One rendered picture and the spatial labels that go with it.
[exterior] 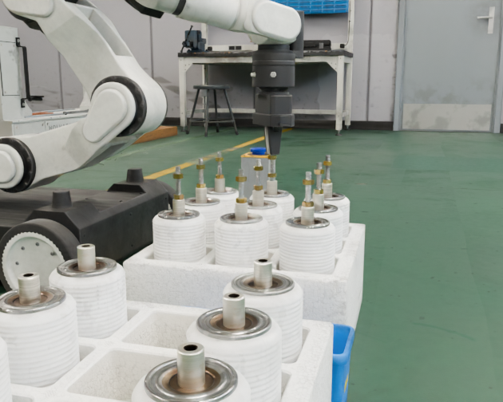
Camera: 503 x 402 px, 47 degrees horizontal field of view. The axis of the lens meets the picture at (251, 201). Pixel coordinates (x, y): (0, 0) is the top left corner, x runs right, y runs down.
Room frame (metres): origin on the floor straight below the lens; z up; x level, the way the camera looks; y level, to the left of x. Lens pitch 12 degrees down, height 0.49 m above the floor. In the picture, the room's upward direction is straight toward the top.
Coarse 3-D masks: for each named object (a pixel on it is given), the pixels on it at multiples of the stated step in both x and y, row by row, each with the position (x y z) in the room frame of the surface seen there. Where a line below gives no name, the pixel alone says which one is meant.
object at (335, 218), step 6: (294, 216) 1.06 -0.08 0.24; (318, 216) 1.03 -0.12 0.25; (324, 216) 1.03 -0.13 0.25; (330, 216) 1.03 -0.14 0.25; (336, 216) 1.04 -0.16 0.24; (342, 216) 1.05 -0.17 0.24; (330, 222) 1.03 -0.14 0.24; (336, 222) 1.03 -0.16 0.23; (342, 222) 1.05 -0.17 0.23; (336, 228) 1.04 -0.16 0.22; (342, 228) 1.06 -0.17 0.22; (336, 234) 1.04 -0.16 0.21; (342, 234) 1.06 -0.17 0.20; (336, 240) 1.04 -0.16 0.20; (342, 240) 1.06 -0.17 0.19; (336, 246) 1.04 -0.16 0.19; (342, 246) 1.06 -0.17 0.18; (336, 252) 1.04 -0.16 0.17
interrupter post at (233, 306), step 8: (224, 296) 0.54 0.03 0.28; (232, 296) 0.54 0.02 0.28; (240, 296) 0.54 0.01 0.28; (224, 304) 0.53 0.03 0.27; (232, 304) 0.53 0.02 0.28; (240, 304) 0.53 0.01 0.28; (224, 312) 0.53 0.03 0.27; (232, 312) 0.53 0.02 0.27; (240, 312) 0.53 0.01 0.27; (224, 320) 0.53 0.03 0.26; (232, 320) 0.53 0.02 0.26; (240, 320) 0.53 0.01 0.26; (232, 328) 0.53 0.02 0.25
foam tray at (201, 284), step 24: (360, 240) 1.12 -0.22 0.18; (144, 264) 0.95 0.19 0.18; (168, 264) 0.95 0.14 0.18; (192, 264) 0.95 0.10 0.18; (336, 264) 0.95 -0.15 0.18; (360, 264) 1.14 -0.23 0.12; (144, 288) 0.95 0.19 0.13; (168, 288) 0.94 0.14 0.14; (192, 288) 0.93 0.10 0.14; (216, 288) 0.92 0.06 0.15; (312, 288) 0.88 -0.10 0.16; (336, 288) 0.87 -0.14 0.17; (360, 288) 1.17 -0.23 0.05; (312, 312) 0.88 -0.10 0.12; (336, 312) 0.87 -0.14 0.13
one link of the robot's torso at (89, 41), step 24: (24, 0) 1.40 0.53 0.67; (48, 0) 1.38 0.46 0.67; (48, 24) 1.39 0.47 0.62; (72, 24) 1.38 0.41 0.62; (96, 24) 1.49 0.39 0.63; (72, 48) 1.40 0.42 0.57; (96, 48) 1.39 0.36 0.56; (120, 48) 1.47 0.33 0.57; (96, 72) 1.39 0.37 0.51; (120, 72) 1.37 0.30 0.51; (144, 72) 1.45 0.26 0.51; (144, 96) 1.35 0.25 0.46; (144, 120) 1.35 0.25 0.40
